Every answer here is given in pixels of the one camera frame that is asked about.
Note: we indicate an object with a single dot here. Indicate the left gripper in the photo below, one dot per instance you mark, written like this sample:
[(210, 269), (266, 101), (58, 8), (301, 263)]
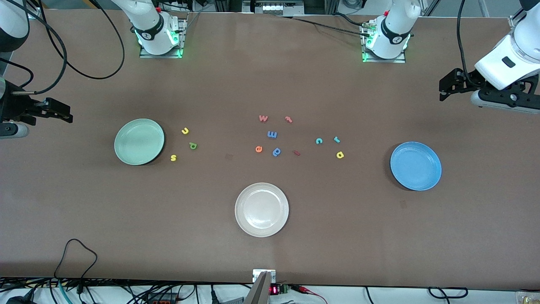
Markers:
[(469, 79)]

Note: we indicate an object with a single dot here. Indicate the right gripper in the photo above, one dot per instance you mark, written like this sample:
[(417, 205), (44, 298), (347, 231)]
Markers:
[(12, 106)]

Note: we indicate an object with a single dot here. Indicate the green letter p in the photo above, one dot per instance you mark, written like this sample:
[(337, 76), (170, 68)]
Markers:
[(193, 146)]

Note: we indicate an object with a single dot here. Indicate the yellow letter d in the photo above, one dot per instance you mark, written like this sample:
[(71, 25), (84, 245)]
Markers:
[(340, 155)]

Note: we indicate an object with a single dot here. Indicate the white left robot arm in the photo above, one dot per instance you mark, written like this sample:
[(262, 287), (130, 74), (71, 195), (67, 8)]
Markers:
[(396, 25)]

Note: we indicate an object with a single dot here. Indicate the green plate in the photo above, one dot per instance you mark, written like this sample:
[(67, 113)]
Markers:
[(139, 141)]

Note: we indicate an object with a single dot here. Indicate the blue plate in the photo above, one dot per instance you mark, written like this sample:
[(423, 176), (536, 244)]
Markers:
[(415, 166)]

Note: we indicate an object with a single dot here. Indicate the blue letter m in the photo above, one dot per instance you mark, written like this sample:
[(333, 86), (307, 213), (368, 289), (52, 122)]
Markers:
[(272, 134)]

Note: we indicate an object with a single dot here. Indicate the blue letter p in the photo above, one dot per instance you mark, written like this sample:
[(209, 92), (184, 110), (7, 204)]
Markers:
[(276, 151)]

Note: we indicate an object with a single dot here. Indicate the pink letter w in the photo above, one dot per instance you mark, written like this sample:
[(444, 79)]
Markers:
[(263, 118)]

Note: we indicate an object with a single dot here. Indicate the grey equipment box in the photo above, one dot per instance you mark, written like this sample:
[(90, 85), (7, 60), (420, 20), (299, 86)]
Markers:
[(274, 7)]

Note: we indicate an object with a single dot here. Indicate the orange power strip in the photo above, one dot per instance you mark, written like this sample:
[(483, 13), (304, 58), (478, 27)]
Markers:
[(162, 302)]

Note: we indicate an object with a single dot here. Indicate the red digit display module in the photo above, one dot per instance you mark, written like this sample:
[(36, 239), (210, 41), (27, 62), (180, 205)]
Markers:
[(275, 290)]

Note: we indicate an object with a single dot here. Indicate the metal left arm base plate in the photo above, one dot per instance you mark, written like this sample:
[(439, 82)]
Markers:
[(403, 59)]

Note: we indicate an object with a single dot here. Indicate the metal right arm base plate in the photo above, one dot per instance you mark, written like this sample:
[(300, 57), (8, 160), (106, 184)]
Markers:
[(182, 42)]

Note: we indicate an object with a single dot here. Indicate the white mount plate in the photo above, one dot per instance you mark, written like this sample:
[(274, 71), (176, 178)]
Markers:
[(256, 274)]

